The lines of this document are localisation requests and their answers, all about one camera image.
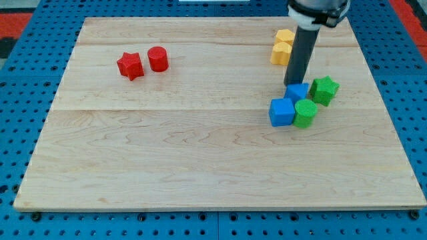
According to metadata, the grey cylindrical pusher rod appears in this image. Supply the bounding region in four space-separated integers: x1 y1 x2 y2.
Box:
284 26 319 86

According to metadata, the blue triangle block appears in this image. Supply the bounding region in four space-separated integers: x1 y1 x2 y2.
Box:
284 83 309 105

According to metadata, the yellow hexagon block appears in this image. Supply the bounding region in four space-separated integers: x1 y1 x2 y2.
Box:
274 29 295 46

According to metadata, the yellow heart block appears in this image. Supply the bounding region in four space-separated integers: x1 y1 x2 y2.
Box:
270 42 292 66

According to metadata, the green star block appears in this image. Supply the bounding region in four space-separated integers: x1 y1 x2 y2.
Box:
309 76 340 107

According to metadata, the green cylinder block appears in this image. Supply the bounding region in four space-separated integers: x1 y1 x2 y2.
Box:
293 99 318 128

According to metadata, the blue cube block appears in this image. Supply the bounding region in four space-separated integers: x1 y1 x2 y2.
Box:
269 98 295 127

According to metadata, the red cylinder block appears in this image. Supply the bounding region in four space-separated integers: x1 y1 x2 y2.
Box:
147 46 169 72

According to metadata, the light wooden board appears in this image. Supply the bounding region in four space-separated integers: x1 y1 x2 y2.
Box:
13 17 426 212

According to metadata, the red star block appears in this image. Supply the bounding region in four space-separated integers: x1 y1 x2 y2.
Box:
117 52 145 81

